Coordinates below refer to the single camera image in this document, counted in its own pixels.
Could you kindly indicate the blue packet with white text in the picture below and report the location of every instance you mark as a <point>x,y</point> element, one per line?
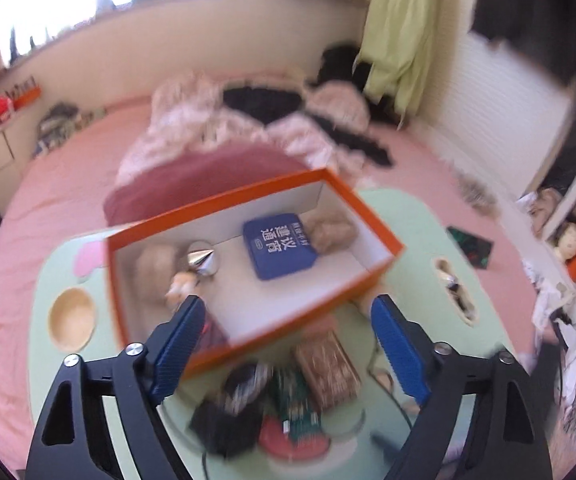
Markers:
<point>278,247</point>

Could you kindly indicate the pink floral quilt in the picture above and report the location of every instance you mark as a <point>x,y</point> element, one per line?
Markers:
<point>182,110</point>

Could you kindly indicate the silver foil wrapper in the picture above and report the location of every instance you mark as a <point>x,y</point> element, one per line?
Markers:
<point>450,282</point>

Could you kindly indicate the pile of folded clothes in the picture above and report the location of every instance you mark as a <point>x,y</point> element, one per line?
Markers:
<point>57,120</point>

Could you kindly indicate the pink bed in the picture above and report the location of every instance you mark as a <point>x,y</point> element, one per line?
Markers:
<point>67,185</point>

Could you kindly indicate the black white striped object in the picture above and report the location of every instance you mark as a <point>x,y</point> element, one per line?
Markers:
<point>245,382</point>

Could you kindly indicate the silver metal cone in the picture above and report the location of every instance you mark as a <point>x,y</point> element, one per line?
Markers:
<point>202,260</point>

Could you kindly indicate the brown patterned box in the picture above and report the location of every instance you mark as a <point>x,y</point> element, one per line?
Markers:
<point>325,370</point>

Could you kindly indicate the light green hanging garment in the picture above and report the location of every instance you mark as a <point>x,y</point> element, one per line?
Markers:
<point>403,35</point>

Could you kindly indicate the glossy foil packet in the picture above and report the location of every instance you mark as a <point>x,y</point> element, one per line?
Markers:
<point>470,247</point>

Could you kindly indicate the beige plush toy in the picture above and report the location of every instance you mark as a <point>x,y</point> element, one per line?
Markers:
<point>333,230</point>

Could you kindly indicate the black hanging garment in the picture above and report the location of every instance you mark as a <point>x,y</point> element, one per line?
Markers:
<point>543,10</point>

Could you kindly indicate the dark cloth bundle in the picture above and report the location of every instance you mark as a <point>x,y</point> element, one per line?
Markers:
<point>338,62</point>

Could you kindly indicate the orange organizer box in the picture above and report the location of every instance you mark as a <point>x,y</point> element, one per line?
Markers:
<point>27,96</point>

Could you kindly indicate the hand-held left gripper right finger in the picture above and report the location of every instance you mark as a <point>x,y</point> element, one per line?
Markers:
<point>398,355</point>

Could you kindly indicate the green circuit board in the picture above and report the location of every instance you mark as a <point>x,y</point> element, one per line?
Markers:
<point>293,405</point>

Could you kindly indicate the black clothes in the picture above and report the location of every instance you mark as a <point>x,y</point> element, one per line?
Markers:
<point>258,100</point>

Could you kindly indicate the red container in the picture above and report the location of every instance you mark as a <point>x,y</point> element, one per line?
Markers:
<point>1,107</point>

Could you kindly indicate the small toy figure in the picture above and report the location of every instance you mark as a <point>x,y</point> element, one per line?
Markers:
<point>182,287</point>

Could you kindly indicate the round cream plush toy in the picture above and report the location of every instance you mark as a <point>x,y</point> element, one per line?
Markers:
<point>152,270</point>

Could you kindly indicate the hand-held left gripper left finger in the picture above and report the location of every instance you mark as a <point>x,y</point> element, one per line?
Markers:
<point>177,350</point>

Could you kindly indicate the orange cardboard box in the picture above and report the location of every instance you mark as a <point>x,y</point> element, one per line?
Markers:
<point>278,305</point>

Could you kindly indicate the mint green desktop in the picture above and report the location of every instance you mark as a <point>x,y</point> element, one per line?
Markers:
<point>493,320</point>

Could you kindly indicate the grey fur piece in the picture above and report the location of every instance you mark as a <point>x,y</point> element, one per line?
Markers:
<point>475,192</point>

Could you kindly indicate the white clutter pile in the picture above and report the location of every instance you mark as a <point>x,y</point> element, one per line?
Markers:
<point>573,340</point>

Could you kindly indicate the cream toy head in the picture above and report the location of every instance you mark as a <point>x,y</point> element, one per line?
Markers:
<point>570,240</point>

